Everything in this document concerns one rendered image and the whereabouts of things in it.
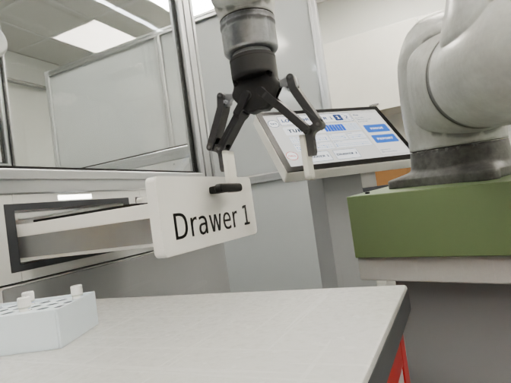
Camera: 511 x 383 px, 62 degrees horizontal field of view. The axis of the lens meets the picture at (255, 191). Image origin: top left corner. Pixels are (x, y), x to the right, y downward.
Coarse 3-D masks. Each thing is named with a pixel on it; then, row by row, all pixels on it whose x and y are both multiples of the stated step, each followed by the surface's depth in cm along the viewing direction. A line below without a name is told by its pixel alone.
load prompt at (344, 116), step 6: (324, 114) 157; (330, 114) 158; (336, 114) 158; (342, 114) 159; (348, 114) 160; (282, 120) 149; (288, 120) 150; (306, 120) 152; (324, 120) 154; (330, 120) 155; (336, 120) 155; (342, 120) 156; (348, 120) 157
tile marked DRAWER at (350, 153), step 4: (348, 148) 144; (352, 148) 145; (336, 152) 142; (340, 152) 142; (344, 152) 142; (348, 152) 143; (352, 152) 143; (356, 152) 144; (336, 156) 140; (340, 156) 141; (344, 156) 141; (348, 156) 141; (352, 156) 142; (356, 156) 142; (360, 156) 143
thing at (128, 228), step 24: (72, 216) 65; (96, 216) 63; (120, 216) 61; (144, 216) 59; (24, 240) 70; (48, 240) 67; (72, 240) 65; (96, 240) 63; (120, 240) 61; (144, 240) 59
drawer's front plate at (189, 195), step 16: (160, 176) 57; (176, 176) 61; (192, 176) 64; (208, 176) 69; (160, 192) 57; (176, 192) 60; (192, 192) 64; (208, 192) 68; (224, 192) 72; (240, 192) 78; (160, 208) 56; (176, 208) 59; (192, 208) 63; (208, 208) 67; (224, 208) 72; (240, 208) 77; (160, 224) 56; (208, 224) 66; (240, 224) 76; (160, 240) 56; (176, 240) 58; (192, 240) 62; (208, 240) 66; (224, 240) 70; (160, 256) 56
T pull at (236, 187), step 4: (216, 184) 65; (220, 184) 65; (224, 184) 66; (228, 184) 67; (232, 184) 68; (236, 184) 69; (240, 184) 70; (212, 188) 67; (216, 188) 64; (220, 188) 64; (224, 188) 65; (228, 188) 66; (232, 188) 67; (236, 188) 69; (240, 188) 70; (212, 192) 68; (216, 192) 67; (220, 192) 65
